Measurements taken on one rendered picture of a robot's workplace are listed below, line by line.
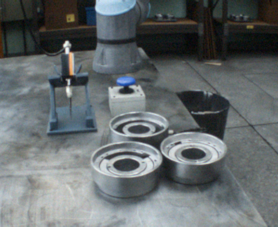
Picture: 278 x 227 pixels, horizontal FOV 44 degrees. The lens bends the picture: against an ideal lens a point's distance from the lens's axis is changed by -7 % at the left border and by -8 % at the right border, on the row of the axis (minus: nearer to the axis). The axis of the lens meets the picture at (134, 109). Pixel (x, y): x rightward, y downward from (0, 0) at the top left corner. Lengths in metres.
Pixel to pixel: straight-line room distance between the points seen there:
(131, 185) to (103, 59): 0.63
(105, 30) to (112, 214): 0.67
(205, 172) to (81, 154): 0.22
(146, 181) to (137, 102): 0.29
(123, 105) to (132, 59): 0.35
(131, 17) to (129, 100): 0.37
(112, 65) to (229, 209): 0.66
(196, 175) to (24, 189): 0.26
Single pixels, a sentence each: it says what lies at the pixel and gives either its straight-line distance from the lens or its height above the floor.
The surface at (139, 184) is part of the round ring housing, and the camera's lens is 0.51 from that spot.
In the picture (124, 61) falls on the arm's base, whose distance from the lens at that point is 1.06.
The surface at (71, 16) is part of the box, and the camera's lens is 4.06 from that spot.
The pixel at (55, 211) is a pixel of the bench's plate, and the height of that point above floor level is 0.80.
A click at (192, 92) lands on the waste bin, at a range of 2.06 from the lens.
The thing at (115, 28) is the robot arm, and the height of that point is 0.93.
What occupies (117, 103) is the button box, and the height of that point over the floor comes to 0.83.
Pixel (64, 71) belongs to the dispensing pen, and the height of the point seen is 0.91.
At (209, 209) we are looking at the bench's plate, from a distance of 0.51.
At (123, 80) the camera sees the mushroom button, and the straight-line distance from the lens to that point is 0.77.
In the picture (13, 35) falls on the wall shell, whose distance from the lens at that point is 4.68.
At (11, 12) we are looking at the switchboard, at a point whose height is 0.67.
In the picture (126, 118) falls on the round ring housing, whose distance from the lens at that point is 0.69.
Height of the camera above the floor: 1.11
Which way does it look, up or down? 22 degrees down
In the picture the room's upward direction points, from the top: 1 degrees counter-clockwise
